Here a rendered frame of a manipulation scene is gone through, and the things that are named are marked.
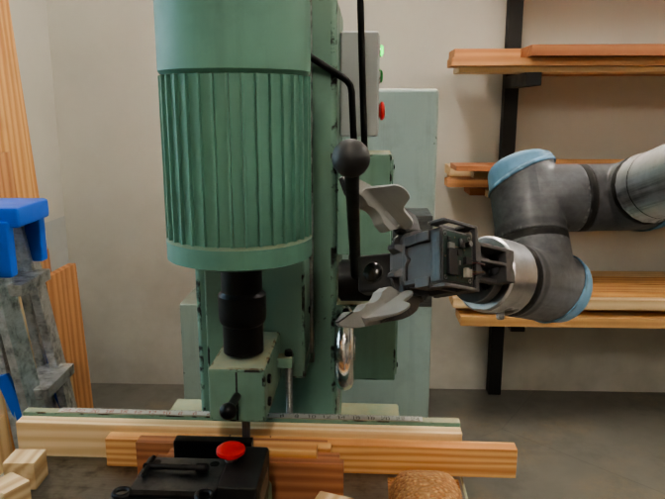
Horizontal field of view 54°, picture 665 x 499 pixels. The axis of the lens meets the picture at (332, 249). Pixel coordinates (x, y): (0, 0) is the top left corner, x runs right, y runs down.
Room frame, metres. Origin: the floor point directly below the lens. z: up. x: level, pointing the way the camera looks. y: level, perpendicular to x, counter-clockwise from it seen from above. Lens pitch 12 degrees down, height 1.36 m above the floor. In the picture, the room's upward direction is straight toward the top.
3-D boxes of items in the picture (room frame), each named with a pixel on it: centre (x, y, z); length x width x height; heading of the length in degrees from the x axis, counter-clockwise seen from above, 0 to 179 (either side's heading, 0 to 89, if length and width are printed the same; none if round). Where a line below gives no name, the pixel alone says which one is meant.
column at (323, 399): (1.07, 0.10, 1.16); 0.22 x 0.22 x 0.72; 87
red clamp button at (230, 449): (0.61, 0.10, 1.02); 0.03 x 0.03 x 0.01
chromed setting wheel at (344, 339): (0.90, -0.02, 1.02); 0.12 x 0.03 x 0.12; 177
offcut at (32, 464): (0.74, 0.39, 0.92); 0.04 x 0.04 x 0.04; 0
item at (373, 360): (0.96, -0.05, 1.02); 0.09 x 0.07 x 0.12; 87
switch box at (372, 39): (1.09, -0.04, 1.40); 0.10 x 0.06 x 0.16; 177
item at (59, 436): (0.80, 0.13, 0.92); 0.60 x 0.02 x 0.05; 87
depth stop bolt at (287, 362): (0.84, 0.06, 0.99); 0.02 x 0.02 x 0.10; 87
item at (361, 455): (0.78, 0.03, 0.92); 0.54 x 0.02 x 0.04; 87
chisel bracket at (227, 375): (0.80, 0.11, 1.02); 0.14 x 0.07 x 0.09; 177
